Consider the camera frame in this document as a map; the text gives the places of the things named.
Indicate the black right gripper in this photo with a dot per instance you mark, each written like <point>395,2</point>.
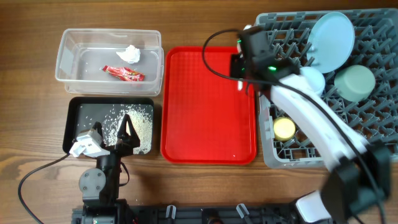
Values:
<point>236,70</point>

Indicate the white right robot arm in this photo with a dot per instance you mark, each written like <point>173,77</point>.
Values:
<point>360,171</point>

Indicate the green bowl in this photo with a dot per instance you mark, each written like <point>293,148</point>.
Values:
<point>355,83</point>

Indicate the yellow plastic cup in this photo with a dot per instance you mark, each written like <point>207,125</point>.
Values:
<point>284,129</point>

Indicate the red serving tray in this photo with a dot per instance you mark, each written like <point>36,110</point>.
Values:
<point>206,119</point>

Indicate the red snack wrapper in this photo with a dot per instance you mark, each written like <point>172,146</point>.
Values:
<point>124,73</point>

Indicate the light blue bowl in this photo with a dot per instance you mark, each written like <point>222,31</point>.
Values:
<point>314,78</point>

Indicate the rice food waste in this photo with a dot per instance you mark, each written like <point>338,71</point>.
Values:
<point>136,127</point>

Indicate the cream plastic spoon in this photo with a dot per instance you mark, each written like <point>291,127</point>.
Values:
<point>240,85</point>

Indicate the light blue plate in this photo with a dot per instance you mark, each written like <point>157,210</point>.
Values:
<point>332,41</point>

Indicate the black plastic tray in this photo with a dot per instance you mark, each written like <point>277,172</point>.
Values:
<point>75,103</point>

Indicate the white napkin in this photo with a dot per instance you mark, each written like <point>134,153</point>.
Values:
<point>130,55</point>

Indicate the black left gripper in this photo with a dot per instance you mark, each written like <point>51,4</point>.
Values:
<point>130,141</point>

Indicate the clear plastic bin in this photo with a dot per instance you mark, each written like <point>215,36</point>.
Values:
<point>84,52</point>

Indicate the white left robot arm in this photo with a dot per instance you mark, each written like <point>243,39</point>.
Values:
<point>100,185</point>

